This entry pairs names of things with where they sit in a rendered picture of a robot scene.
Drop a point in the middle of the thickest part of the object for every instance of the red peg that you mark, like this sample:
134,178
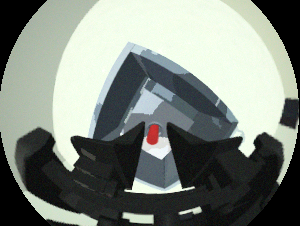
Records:
152,135

